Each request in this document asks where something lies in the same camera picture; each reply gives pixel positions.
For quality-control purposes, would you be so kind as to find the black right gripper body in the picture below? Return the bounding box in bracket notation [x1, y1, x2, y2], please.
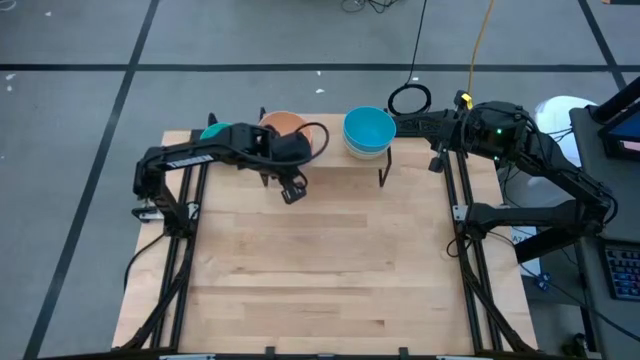
[432, 107, 474, 154]

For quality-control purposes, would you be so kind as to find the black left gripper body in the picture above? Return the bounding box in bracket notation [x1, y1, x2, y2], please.
[269, 130, 314, 174]

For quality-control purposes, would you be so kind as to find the orange plastic bowl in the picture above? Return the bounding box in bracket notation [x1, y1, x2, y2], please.
[257, 110, 315, 154]

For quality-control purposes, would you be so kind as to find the blue plastic bowl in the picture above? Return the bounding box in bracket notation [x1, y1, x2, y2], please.
[342, 105, 398, 154]

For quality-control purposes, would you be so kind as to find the white plastic bowl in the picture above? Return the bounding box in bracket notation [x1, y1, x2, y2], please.
[343, 137, 394, 162]

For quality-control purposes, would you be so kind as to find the teal plastic bowl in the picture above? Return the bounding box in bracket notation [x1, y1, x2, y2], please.
[199, 121, 235, 142]

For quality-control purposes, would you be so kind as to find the wooden shelf with black legs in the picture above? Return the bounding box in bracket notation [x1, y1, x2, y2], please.
[255, 106, 395, 190]

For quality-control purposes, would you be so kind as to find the white round object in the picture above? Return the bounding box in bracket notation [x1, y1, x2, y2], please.
[533, 94, 600, 169]

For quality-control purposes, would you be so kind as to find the white paper sheet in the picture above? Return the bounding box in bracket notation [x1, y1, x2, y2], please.
[509, 226, 542, 277]

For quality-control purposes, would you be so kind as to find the black beam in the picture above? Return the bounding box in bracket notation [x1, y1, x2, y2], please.
[513, 224, 596, 265]

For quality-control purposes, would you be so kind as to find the black and silver table clamp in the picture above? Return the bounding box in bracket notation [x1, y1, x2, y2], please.
[131, 205, 164, 224]

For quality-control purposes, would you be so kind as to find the black pole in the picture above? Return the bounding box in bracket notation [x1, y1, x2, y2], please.
[591, 74, 640, 125]

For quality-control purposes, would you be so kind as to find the black screen device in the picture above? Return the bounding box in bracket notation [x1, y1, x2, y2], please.
[597, 99, 640, 162]

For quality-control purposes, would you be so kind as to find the grey desk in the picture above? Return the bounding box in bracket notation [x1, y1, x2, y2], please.
[568, 106, 640, 360]

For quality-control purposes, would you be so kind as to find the black keyboard with blue keys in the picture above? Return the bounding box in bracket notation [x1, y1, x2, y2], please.
[601, 243, 640, 303]

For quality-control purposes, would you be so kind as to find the yellow cable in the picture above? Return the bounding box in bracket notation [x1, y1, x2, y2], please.
[458, 0, 497, 109]

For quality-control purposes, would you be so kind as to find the black coiled cable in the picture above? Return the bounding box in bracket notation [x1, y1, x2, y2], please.
[386, 0, 433, 118]

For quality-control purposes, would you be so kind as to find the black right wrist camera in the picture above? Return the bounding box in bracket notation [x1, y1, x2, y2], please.
[427, 148, 447, 175]

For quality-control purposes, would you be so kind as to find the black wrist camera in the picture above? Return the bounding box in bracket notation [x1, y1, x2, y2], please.
[279, 183, 309, 206]
[427, 148, 447, 175]

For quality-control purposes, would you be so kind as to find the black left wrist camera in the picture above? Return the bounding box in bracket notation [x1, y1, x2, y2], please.
[279, 183, 309, 206]

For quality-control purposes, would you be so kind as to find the black aluminium table frame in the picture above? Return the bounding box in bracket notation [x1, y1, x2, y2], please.
[112, 127, 541, 360]

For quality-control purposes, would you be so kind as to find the black cable bundle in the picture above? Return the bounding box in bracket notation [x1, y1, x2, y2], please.
[339, 0, 404, 15]

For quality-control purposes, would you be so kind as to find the black arm base cable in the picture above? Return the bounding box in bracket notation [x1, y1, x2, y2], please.
[122, 230, 169, 294]

